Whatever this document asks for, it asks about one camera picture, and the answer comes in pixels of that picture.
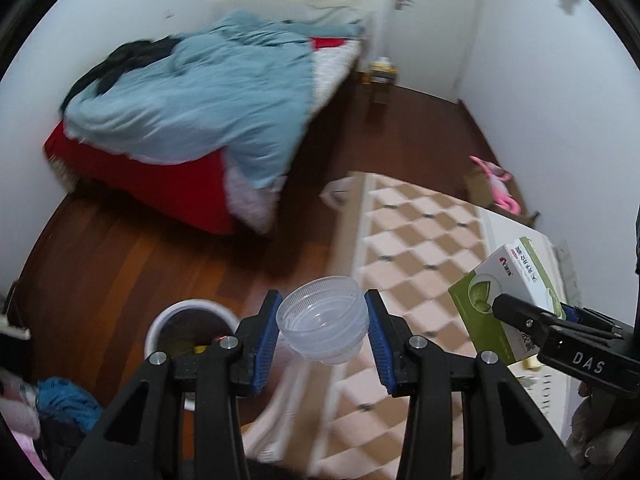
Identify green and white box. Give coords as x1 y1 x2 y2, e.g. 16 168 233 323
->
448 236 568 367

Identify yellow tissue box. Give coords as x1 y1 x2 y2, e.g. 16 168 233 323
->
370 56 399 86

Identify cream headboard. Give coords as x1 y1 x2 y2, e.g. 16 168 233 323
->
215 0 372 17

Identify red bed sheet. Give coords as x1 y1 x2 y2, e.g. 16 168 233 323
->
42 35 353 235

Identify white trash bin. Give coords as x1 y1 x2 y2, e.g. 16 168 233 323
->
144 299 240 411

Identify striped pillow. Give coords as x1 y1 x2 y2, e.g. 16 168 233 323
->
307 6 367 28

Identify blue cloth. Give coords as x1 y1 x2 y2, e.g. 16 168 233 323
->
35 377 103 432

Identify clear plastic cup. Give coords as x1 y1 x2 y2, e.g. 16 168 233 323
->
276 276 370 366

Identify table with checkered cloth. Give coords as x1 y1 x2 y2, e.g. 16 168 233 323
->
307 171 586 478

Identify white door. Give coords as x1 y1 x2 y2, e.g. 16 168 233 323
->
389 0 482 103

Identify dark clothes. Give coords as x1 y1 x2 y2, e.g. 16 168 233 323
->
60 37 177 111

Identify pink cloth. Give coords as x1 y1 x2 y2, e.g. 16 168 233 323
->
0 367 42 438

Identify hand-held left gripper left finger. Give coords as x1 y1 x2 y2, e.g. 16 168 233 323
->
60 289 284 480

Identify pink plush toy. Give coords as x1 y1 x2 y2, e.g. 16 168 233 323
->
469 155 521 214

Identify open cardboard box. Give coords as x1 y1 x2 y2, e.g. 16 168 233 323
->
462 169 537 227

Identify wooden bed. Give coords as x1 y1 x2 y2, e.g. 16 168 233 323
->
42 0 376 236

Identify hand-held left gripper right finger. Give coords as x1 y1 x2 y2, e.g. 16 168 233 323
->
364 289 581 480

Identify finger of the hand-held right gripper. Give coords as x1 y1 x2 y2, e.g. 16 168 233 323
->
491 294 557 335
559 302 625 339

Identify light blue duvet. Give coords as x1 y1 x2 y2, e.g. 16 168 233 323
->
62 10 366 191

